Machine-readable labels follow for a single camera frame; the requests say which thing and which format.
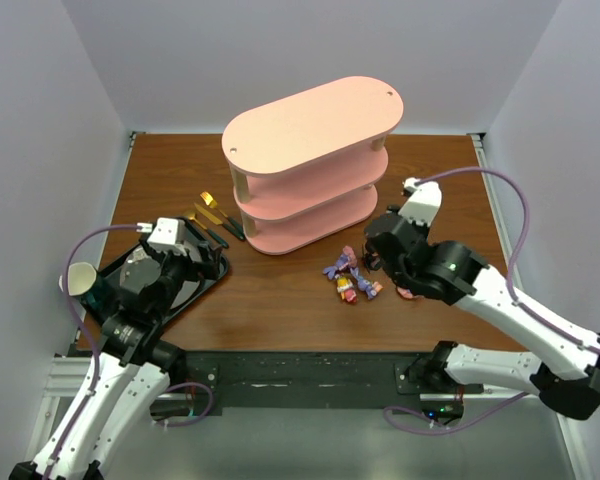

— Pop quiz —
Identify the round deer pattern plate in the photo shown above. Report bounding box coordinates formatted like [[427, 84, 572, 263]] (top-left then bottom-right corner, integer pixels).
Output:
[[119, 245, 153, 287]]

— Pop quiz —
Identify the white paper cup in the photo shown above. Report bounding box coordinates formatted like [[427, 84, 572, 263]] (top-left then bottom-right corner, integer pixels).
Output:
[[65, 262, 98, 297]]

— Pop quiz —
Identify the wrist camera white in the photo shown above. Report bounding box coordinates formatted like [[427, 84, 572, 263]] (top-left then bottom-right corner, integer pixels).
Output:
[[398, 177, 442, 227], [136, 217, 187, 256]]

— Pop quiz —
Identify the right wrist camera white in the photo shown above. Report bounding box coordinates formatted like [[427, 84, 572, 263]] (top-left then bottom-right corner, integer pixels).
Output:
[[398, 177, 442, 227]]

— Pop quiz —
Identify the gold fork green handle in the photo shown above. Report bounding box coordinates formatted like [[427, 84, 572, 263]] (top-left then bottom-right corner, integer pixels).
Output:
[[200, 191, 246, 240]]

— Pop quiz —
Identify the purple bunny pink cotton candy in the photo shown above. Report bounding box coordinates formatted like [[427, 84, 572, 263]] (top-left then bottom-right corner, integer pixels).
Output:
[[322, 246, 358, 280]]

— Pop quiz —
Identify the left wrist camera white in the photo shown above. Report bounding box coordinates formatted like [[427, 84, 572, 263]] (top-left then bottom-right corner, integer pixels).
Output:
[[136, 217, 187, 256]]

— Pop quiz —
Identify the ice cream cone bear toy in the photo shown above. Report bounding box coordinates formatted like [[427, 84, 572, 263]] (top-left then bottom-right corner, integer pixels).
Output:
[[336, 275, 357, 304]]

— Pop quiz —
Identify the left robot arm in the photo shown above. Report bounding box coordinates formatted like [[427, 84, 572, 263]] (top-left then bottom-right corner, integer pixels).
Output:
[[10, 241, 225, 479]]

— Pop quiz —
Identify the purple bunny pink donut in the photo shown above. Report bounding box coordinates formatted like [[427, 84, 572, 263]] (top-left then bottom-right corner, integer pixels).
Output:
[[396, 287, 422, 301]]

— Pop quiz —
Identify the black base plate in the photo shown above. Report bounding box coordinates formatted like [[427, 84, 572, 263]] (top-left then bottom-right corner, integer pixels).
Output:
[[181, 350, 455, 414]]

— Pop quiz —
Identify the black rectangular tray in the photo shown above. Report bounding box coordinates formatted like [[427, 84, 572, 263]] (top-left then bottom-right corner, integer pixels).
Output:
[[77, 217, 224, 327]]

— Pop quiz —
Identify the black haired red figure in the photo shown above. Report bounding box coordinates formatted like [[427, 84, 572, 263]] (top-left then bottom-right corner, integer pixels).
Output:
[[362, 242, 382, 271]]

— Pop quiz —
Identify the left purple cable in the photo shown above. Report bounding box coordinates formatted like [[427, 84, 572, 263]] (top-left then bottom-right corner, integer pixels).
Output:
[[59, 223, 151, 476]]

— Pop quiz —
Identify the aluminium frame rail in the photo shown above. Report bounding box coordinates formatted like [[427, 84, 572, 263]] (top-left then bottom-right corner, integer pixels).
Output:
[[469, 133, 593, 479]]

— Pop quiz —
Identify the gold knife green handle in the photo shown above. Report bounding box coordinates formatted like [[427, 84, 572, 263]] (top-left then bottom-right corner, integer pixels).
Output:
[[194, 203, 229, 249]]

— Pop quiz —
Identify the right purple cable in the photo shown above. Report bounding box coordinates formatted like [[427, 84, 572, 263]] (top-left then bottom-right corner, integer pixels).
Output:
[[414, 167, 600, 391]]

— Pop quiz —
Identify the pink three-tier shelf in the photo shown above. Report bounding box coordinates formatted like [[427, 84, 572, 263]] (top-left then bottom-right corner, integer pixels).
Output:
[[221, 76, 404, 255]]

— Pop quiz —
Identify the purple bunny with cake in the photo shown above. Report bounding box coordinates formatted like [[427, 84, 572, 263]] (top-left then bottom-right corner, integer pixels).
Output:
[[350, 268, 383, 300]]

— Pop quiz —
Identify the purple cable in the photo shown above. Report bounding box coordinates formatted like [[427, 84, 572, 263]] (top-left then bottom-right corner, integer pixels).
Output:
[[59, 223, 151, 476], [414, 167, 600, 391]]

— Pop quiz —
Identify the dark green glass cup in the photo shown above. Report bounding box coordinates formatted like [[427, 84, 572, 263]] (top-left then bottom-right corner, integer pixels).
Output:
[[81, 272, 116, 317]]

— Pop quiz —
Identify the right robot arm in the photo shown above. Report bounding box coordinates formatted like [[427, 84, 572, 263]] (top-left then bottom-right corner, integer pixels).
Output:
[[364, 212, 600, 420]]

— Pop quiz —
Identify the gold spoon green handle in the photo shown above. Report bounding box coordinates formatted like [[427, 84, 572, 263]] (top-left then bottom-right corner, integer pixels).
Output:
[[183, 210, 207, 231]]

